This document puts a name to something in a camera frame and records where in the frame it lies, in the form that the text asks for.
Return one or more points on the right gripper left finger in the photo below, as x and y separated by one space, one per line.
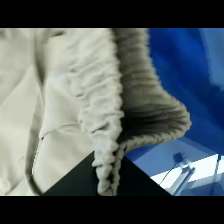
78 181

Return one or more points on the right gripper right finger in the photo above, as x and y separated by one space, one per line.
140 183

